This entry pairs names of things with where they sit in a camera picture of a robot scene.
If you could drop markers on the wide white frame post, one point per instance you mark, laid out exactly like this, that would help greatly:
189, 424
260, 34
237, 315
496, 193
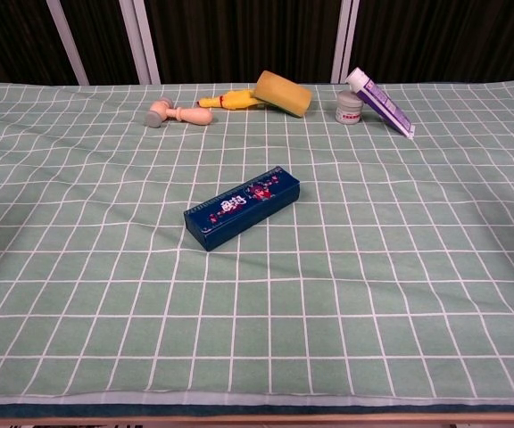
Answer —
143, 44

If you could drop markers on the thin white frame post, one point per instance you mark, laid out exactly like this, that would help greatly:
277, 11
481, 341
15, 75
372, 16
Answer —
67, 44

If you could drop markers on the purple white toothpaste tube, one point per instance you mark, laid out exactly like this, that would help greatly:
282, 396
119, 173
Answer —
382, 103

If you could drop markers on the yellow sponge block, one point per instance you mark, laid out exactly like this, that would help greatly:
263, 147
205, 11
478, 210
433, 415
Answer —
284, 94

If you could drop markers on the dark blue underlay cloth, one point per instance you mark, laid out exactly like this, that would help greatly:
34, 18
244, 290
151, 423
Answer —
257, 411

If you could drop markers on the dark pleated curtain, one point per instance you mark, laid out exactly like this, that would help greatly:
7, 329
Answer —
239, 35

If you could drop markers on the green checked tablecloth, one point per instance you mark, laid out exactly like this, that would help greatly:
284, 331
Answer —
105, 267

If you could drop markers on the pink wooden toy hammer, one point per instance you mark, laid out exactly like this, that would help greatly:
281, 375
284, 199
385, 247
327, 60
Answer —
194, 117

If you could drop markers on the white double frame post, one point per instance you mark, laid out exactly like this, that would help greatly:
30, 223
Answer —
344, 44

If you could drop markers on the yellow rubber chicken toy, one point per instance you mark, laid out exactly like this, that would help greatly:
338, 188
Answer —
234, 99

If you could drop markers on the small white cream jar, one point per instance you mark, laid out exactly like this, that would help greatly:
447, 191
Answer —
348, 111

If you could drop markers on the dark blue glasses case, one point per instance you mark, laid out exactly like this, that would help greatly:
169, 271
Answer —
239, 209

